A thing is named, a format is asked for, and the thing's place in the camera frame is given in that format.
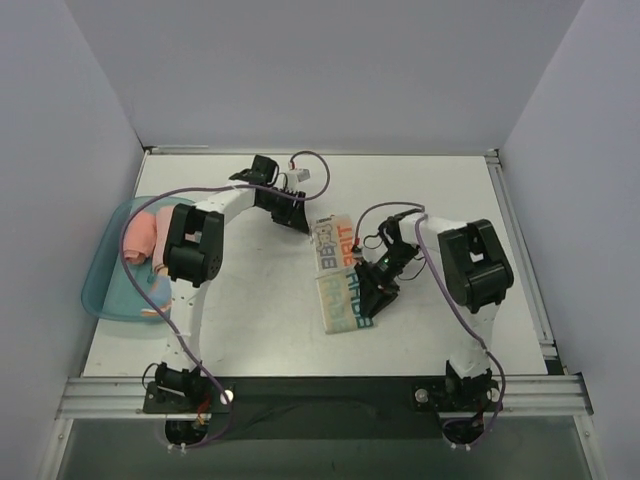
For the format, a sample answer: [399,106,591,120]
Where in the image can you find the white rabbit print towel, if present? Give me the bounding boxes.
[310,214,374,334]

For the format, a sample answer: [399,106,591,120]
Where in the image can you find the orange polka dot towel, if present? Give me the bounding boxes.
[148,273,172,313]

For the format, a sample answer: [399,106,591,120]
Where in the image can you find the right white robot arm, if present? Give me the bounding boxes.
[351,209,514,411]

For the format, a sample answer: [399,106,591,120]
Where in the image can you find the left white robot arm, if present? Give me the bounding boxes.
[144,155,310,412]

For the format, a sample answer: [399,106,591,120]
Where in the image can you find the pink rolled towel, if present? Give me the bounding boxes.
[152,206,174,272]

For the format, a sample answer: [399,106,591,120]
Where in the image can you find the salmon rolled towel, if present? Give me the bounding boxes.
[123,211,156,265]

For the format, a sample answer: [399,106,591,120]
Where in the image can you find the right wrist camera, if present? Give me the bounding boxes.
[351,243,364,262]

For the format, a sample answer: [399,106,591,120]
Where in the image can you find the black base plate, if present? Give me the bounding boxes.
[141,372,504,447]

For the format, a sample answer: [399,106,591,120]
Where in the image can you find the aluminium front rail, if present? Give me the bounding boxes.
[56,375,593,419]

